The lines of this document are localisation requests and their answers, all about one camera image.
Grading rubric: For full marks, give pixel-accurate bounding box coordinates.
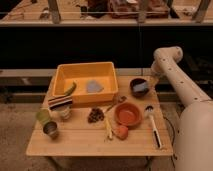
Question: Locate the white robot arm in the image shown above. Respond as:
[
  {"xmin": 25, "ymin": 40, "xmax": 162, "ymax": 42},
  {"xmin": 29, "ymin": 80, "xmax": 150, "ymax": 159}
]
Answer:
[{"xmin": 151, "ymin": 46, "xmax": 213, "ymax": 171}]

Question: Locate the green pickle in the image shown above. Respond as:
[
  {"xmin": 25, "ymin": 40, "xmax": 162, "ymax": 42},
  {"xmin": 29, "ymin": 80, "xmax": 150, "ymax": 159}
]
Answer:
[{"xmin": 64, "ymin": 82, "xmax": 77, "ymax": 95}]

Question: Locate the yellow plastic bin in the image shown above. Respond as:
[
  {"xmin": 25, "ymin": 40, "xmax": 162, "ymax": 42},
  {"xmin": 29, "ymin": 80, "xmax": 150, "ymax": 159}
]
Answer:
[{"xmin": 52, "ymin": 62, "xmax": 118, "ymax": 104}]

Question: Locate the wooden table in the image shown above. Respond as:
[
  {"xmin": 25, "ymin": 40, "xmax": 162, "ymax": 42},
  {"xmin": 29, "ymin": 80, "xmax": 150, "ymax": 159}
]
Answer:
[{"xmin": 26, "ymin": 76, "xmax": 173, "ymax": 157}]

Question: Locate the bunch of dark grapes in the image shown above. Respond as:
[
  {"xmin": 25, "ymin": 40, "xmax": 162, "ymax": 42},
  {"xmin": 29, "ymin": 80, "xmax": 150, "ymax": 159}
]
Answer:
[{"xmin": 88, "ymin": 108, "xmax": 104, "ymax": 123}]

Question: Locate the wooden spoon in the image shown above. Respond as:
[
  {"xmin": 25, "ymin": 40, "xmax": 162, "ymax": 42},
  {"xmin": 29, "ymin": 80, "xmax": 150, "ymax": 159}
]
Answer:
[{"xmin": 104, "ymin": 96, "xmax": 127, "ymax": 113}]

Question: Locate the orange bowl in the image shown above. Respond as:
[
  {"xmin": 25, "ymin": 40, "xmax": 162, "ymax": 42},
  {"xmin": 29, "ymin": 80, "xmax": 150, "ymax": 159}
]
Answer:
[{"xmin": 114, "ymin": 102, "xmax": 142, "ymax": 127}]

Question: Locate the orange apple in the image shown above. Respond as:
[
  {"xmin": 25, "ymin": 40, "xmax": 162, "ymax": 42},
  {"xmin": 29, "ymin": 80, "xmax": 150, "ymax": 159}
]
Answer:
[{"xmin": 115, "ymin": 125, "xmax": 128, "ymax": 140}]

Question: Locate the white handled brush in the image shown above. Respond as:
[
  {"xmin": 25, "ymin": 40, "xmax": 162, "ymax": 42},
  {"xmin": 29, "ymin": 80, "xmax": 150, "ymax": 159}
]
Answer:
[{"xmin": 145, "ymin": 105, "xmax": 162, "ymax": 149}]

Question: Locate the dark purple bowl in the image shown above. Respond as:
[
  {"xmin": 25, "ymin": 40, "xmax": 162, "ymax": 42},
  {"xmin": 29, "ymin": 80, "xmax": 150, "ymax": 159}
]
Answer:
[{"xmin": 130, "ymin": 78, "xmax": 149, "ymax": 98}]

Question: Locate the grey cloth piece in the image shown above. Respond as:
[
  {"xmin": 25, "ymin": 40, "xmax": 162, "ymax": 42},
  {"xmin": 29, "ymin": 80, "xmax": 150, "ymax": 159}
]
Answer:
[{"xmin": 86, "ymin": 80, "xmax": 103, "ymax": 93}]

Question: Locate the green cup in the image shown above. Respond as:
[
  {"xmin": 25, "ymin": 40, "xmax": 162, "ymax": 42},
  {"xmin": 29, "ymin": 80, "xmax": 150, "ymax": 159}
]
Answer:
[{"xmin": 36, "ymin": 108, "xmax": 51, "ymax": 126}]

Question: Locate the blue sponge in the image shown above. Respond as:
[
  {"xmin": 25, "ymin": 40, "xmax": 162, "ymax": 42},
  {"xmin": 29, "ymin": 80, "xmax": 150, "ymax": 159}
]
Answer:
[{"xmin": 133, "ymin": 83, "xmax": 148, "ymax": 92}]

